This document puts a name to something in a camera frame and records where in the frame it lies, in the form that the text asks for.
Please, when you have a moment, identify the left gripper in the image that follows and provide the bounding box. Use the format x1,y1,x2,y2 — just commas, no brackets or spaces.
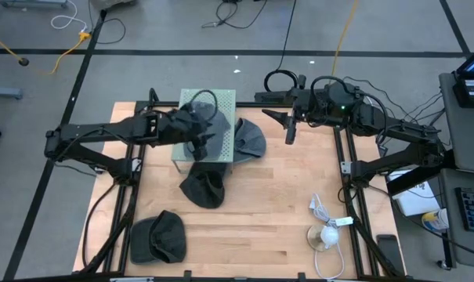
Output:
157,108,216,161

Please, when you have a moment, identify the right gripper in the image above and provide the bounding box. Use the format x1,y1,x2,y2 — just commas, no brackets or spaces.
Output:
262,74,320,146

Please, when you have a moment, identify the grey-blue baseball cap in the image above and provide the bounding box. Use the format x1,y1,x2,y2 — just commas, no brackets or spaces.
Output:
180,100,233,162

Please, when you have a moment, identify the grey garment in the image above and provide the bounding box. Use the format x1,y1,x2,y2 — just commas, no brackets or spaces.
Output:
232,117,268,165

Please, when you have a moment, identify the dark green garment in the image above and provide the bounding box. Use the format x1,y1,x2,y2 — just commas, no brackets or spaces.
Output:
179,161,226,209

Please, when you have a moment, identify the charcoal baseball cap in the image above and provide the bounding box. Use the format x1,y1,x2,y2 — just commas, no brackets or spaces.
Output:
129,209,187,265

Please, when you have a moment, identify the black perforated box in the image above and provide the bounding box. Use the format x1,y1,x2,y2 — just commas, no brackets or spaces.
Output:
254,90,300,105

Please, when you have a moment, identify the pale green perforated metal shelf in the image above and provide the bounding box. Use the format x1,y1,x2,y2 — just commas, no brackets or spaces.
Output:
170,88,237,175

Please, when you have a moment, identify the white bulb lamp brass base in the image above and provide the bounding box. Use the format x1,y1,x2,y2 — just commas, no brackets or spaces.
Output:
306,223,340,253

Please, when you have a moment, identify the grey fabric bundle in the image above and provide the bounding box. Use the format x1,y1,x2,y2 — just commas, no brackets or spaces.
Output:
89,0,138,11

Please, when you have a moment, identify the white cardboard box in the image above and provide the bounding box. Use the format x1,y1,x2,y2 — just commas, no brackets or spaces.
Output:
385,168,441,218

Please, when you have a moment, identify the black smartphone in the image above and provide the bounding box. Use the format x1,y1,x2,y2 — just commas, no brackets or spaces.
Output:
376,233,407,276

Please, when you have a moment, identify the grey desk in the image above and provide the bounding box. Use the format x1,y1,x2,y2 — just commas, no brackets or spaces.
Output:
439,71,474,174
439,168,474,270

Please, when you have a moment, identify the yellow blue white canister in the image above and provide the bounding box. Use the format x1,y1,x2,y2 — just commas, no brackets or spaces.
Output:
421,208,451,233

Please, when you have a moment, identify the black laptop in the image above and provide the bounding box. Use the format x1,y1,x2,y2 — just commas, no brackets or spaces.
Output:
452,42,474,110

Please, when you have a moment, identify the grey metal stand foot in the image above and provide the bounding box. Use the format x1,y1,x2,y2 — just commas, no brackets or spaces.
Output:
0,86,24,101
0,0,69,9

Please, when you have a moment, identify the black keyboard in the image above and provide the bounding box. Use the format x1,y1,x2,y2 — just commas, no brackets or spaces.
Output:
454,186,474,233

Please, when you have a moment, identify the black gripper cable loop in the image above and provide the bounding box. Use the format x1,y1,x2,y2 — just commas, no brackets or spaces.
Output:
188,89,219,123

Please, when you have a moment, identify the black aluminium table frame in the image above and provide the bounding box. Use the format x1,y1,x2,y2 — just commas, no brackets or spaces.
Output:
72,88,408,282

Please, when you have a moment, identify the black coiled cable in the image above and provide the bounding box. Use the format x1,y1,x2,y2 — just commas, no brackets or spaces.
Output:
262,0,300,93

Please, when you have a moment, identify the yellow hanging cable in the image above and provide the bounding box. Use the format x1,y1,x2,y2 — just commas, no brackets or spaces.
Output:
331,0,360,79

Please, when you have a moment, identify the white lamp cable with switch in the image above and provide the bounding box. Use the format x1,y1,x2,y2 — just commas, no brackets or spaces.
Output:
308,192,355,280

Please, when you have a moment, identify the black looped floor cable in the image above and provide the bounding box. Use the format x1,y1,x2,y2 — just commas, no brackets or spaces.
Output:
86,0,127,45

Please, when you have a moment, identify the yellow extension cable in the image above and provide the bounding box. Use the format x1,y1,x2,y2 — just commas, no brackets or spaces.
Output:
0,29,92,76

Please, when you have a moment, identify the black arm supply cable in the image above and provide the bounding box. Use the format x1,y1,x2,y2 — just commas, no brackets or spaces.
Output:
81,182,118,268

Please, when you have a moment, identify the white floor cable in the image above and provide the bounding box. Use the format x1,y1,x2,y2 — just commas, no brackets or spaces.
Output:
50,0,89,35

